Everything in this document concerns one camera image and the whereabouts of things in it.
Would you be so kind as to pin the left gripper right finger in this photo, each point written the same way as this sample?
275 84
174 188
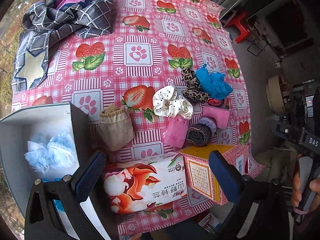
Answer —
227 176

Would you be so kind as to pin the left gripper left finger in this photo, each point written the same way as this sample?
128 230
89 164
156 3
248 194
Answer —
87 175

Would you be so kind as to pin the fluffy light blue scrunchie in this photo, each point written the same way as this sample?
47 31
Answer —
56 153

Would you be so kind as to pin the beige sock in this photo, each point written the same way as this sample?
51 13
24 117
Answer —
115 127

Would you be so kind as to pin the leopard print scrunchie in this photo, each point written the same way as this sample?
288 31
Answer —
193 91

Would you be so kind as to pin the white polka dot scrunchie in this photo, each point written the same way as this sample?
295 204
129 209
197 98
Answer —
168 103

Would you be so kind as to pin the pink navy striped sock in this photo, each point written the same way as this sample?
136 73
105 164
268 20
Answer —
216 102

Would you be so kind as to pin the floral tissue pack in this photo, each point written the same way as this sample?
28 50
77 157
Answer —
146 183

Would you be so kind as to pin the dark beaded rolled sock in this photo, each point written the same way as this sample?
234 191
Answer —
199 135

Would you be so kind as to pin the lavender knitted rolled sock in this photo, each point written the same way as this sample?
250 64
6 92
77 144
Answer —
210 122

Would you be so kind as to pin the white storage box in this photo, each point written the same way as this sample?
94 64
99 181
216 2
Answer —
51 171

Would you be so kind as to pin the pink foam sponge with holes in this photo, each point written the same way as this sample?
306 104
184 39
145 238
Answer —
176 131

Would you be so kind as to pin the pink strawberry tablecloth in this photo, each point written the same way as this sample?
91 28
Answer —
151 41

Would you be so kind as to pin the red plastic stool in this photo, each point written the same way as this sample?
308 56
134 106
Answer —
240 22

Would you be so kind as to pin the navy plaid cloth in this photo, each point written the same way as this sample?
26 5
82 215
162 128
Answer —
47 22

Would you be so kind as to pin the black folding chair frame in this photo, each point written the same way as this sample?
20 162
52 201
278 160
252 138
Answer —
257 43

